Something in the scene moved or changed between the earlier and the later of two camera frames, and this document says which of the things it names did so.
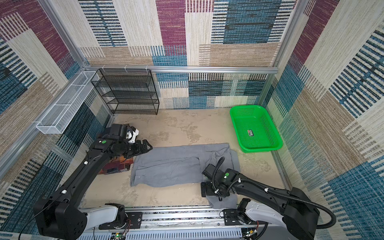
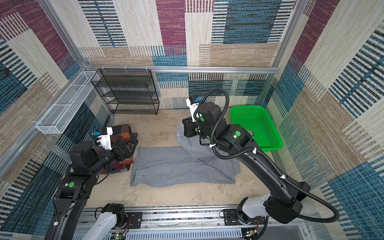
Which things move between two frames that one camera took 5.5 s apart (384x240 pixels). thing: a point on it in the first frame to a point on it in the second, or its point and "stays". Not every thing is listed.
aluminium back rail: (180, 69) stays
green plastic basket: (255, 131) stays
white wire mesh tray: (62, 112) stays
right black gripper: (209, 191) to (189, 124)
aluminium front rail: (184, 223) stays
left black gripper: (139, 150) to (127, 153)
